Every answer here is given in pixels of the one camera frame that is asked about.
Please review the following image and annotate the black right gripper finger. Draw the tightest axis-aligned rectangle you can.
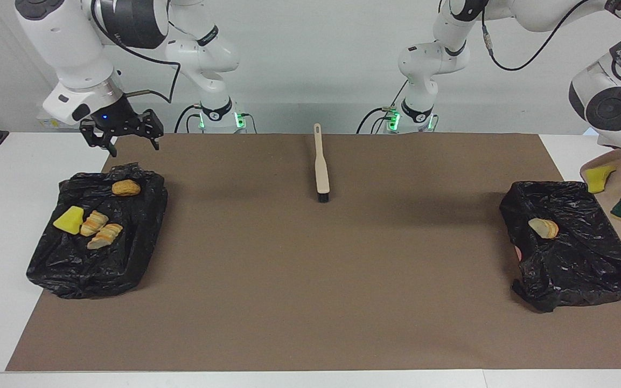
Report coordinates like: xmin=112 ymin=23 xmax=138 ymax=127
xmin=142 ymin=109 xmax=164 ymax=151
xmin=80 ymin=123 xmax=119 ymax=158

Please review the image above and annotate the brown toy bread roll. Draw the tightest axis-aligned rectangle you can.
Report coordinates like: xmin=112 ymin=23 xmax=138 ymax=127
xmin=111 ymin=179 xmax=142 ymax=197

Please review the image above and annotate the orange-striped toy croissant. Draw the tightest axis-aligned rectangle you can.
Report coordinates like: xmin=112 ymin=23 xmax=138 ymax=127
xmin=80 ymin=211 xmax=109 ymax=237

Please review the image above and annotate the yellow sponge piece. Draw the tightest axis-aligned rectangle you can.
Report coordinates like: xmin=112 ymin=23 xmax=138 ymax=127
xmin=583 ymin=165 xmax=617 ymax=194
xmin=53 ymin=205 xmax=85 ymax=235

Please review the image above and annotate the pale toy bread chunk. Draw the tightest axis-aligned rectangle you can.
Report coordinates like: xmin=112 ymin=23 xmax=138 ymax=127
xmin=528 ymin=217 xmax=560 ymax=240
xmin=87 ymin=224 xmax=123 ymax=250

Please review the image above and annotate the beige hand brush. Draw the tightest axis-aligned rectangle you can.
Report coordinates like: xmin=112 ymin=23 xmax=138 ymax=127
xmin=313 ymin=123 xmax=331 ymax=203

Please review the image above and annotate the black bag-lined bin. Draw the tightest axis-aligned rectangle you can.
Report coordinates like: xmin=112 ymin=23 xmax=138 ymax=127
xmin=500 ymin=181 xmax=621 ymax=313
xmin=26 ymin=161 xmax=169 ymax=300

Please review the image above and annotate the brown table mat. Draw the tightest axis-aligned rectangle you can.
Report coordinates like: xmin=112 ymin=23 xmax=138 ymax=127
xmin=6 ymin=133 xmax=621 ymax=372

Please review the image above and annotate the black base cable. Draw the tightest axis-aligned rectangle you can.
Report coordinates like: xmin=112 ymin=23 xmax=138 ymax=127
xmin=356 ymin=107 xmax=397 ymax=134
xmin=175 ymin=104 xmax=203 ymax=134

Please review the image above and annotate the white wall socket box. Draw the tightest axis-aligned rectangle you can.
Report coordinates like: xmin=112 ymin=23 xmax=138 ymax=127
xmin=37 ymin=114 xmax=95 ymax=130

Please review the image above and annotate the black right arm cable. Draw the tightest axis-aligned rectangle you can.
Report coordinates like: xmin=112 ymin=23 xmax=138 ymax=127
xmin=90 ymin=0 xmax=182 ymax=104

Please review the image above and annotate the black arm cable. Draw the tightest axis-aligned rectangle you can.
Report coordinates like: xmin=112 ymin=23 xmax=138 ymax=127
xmin=480 ymin=0 xmax=621 ymax=72
xmin=90 ymin=0 xmax=182 ymax=104

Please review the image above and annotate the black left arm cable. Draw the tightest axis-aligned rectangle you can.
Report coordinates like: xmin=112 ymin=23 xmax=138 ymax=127
xmin=480 ymin=0 xmax=621 ymax=72

